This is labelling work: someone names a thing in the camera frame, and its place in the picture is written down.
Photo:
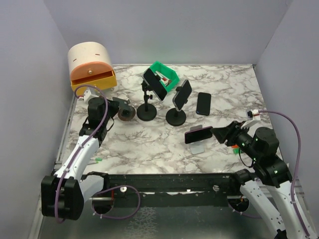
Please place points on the brown round-base phone stand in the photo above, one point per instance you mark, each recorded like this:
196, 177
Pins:
126, 111

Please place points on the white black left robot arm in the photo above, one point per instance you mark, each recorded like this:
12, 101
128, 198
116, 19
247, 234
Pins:
64, 193

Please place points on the black phone on tall stand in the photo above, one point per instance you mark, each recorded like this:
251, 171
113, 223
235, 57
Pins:
155, 84

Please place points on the silver-edged phone on short stand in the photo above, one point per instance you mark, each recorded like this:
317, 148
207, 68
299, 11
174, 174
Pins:
182, 94

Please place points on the black front rail bar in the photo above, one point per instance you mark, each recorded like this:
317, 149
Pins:
168, 190

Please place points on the green plastic bin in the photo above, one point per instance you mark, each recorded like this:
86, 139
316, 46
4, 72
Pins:
168, 72

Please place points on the green marker left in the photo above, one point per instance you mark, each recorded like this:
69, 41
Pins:
95, 161

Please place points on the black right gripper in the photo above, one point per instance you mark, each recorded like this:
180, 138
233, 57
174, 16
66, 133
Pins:
229, 132

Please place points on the silver folding phone stand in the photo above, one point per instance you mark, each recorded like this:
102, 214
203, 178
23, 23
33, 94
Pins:
196, 147

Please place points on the black tall phone stand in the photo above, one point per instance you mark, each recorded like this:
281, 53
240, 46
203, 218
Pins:
146, 111

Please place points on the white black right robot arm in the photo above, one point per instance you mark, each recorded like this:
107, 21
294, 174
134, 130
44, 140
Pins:
284, 215

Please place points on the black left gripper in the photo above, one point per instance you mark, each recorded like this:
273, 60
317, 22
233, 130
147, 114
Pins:
114, 106

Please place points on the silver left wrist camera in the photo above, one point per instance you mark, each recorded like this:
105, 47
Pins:
87, 96

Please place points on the items inside green bin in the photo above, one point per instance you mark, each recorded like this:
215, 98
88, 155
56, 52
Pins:
166, 81

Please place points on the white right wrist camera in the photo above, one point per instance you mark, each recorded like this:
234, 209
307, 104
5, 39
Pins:
253, 116

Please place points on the beige orange drawer box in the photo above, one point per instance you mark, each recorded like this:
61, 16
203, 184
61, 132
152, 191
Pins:
89, 64

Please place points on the pink-edged black phone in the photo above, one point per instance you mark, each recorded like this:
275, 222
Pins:
198, 135

